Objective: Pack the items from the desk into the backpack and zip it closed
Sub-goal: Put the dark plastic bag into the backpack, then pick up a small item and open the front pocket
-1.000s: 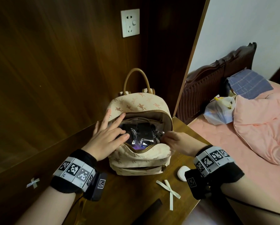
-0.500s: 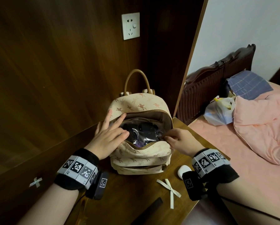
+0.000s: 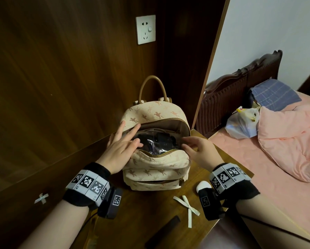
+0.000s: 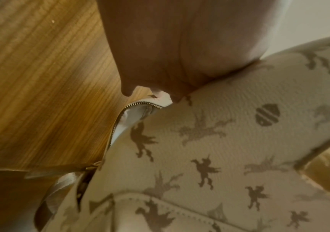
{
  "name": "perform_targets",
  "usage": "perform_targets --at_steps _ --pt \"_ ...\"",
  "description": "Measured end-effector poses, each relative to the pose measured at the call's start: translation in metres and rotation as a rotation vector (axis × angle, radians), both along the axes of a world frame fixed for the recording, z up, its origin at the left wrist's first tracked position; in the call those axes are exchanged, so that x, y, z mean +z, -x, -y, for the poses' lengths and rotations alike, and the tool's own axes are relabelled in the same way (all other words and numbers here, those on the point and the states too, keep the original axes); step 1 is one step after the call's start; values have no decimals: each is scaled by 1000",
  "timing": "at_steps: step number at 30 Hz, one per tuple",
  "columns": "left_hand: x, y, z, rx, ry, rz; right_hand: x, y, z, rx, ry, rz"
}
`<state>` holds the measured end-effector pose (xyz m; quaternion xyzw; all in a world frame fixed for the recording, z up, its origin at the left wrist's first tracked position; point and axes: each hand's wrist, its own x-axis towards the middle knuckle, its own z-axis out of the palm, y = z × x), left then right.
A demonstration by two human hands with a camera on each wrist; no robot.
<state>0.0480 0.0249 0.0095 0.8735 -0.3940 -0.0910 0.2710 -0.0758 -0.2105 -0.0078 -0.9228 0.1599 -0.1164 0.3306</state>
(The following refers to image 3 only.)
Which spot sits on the blue plaid pillow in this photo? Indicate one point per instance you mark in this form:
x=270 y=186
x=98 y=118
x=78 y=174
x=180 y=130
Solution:
x=275 y=94

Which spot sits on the black stick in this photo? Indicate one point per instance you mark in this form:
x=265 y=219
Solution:
x=162 y=232

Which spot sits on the white earbuds case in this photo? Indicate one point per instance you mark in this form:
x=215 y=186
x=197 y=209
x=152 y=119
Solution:
x=202 y=185

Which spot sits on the small white ribbon cross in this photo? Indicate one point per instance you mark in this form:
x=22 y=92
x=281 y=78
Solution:
x=41 y=198

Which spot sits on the beige horse-print backpack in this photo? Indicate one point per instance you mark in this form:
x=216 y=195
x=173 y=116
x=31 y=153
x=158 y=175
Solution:
x=155 y=168

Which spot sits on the person's left hand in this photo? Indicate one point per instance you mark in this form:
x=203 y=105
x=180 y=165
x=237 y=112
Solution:
x=118 y=155

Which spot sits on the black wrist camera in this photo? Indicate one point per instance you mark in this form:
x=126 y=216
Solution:
x=208 y=204
x=112 y=202

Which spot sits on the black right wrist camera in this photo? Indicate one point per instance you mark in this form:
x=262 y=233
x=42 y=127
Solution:
x=208 y=204

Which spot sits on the right marker wristband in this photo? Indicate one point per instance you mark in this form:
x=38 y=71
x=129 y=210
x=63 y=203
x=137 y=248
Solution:
x=230 y=178

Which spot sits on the wooden comb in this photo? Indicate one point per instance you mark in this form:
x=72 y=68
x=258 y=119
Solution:
x=91 y=235

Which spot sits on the large white ribbon cross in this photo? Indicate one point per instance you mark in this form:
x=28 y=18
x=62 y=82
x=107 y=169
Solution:
x=187 y=204

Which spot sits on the pink quilt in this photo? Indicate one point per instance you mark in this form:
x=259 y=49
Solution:
x=289 y=145

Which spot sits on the person's left forearm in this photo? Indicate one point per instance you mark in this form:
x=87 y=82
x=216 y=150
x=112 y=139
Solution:
x=56 y=228

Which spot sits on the person's right hand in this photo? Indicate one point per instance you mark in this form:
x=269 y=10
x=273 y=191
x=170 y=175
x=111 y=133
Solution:
x=204 y=155

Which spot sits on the white plastic bag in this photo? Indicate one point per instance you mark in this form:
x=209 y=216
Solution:
x=240 y=127

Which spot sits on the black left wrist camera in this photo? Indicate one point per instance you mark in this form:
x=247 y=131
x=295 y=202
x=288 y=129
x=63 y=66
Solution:
x=112 y=202

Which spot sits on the person's right forearm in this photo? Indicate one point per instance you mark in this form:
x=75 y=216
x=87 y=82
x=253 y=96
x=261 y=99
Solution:
x=274 y=225

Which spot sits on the white wall socket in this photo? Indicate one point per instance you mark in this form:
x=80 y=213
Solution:
x=145 y=29

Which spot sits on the large crinkled bag black contents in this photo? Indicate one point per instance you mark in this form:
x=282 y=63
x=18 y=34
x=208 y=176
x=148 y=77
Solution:
x=160 y=143

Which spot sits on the dark wooden bed headboard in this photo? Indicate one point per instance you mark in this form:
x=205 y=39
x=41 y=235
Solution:
x=222 y=101

